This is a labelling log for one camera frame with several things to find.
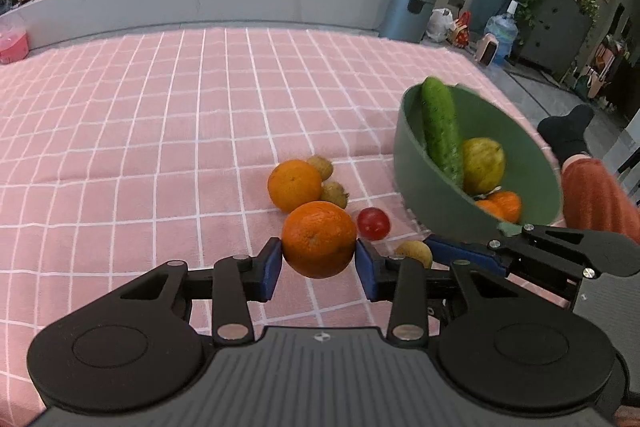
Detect tangerine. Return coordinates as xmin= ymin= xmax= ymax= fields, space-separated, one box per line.
xmin=475 ymin=199 xmax=506 ymax=221
xmin=488 ymin=191 xmax=523 ymax=223

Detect orange front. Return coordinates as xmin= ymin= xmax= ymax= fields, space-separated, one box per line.
xmin=281 ymin=200 xmax=357 ymax=279

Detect orange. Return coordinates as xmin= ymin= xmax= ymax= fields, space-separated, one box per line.
xmin=281 ymin=200 xmax=357 ymax=279
xmin=267 ymin=159 xmax=322 ymax=213

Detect green plastic bowl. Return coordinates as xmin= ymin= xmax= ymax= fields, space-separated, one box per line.
xmin=393 ymin=77 xmax=562 ymax=242

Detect yellow green pear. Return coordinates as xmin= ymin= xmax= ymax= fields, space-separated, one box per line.
xmin=462 ymin=138 xmax=506 ymax=196

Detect green cucumber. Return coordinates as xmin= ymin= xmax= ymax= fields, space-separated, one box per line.
xmin=421 ymin=76 xmax=463 ymax=188

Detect kiwi near gripper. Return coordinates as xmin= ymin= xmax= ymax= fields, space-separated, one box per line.
xmin=394 ymin=241 xmax=433 ymax=269

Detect person leg orange trousers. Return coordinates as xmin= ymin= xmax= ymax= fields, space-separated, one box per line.
xmin=561 ymin=155 xmax=640 ymax=244

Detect red tomato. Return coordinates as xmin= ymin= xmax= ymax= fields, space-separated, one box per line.
xmin=357 ymin=207 xmax=390 ymax=242

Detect orange rear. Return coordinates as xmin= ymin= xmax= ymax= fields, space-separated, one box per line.
xmin=267 ymin=159 xmax=322 ymax=213

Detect kiwi middle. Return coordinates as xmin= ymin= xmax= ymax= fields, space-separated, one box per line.
xmin=320 ymin=181 xmax=349 ymax=209

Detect black sock foot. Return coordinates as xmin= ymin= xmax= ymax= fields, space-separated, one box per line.
xmin=537 ymin=104 xmax=594 ymax=167

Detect pink checkered tablecloth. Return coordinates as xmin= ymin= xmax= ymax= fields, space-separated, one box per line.
xmin=1 ymin=27 xmax=536 ymax=426

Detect kiwi rear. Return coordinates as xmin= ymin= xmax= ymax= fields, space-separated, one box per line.
xmin=307 ymin=155 xmax=334 ymax=181

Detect pink small heater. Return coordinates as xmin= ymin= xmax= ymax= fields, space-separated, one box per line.
xmin=474 ymin=32 xmax=499 ymax=67

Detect red toy decoration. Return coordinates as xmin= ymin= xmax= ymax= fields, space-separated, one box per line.
xmin=447 ymin=11 xmax=471 ymax=49

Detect water jug bottle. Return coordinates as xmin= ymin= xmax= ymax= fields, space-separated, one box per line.
xmin=485 ymin=0 xmax=518 ymax=64

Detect grey cabinet with plants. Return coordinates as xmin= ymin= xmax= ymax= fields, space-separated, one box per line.
xmin=511 ymin=0 xmax=599 ymax=78

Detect white plastic bag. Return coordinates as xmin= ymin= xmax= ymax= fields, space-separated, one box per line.
xmin=425 ymin=8 xmax=456 ymax=42

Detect blue grey trash bin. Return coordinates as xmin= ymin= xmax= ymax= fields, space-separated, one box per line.
xmin=378 ymin=0 xmax=436 ymax=43

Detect pink container on table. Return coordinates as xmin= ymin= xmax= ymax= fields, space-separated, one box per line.
xmin=0 ymin=14 xmax=29 ymax=65

